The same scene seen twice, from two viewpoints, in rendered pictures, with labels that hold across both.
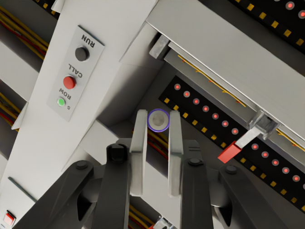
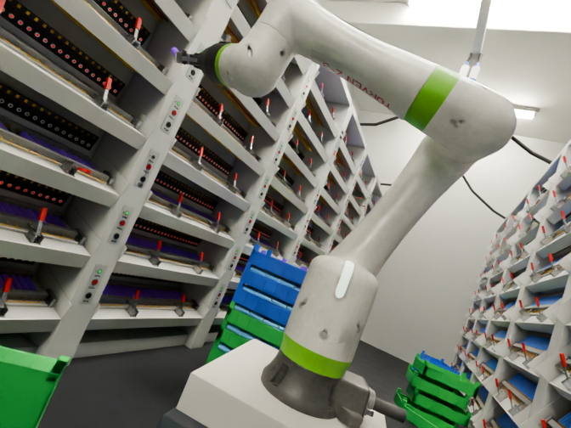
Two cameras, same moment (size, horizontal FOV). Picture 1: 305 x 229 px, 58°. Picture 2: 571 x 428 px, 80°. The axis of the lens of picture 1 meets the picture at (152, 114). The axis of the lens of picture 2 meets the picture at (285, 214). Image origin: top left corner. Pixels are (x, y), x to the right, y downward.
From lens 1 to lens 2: 0.92 m
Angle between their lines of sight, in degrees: 58
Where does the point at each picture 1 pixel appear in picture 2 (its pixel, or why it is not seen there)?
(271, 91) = (136, 58)
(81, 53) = (193, 73)
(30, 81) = not seen: hidden behind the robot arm
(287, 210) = not seen: outside the picture
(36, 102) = not seen: hidden behind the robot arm
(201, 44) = (157, 75)
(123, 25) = (179, 81)
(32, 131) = (215, 36)
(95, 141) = (191, 32)
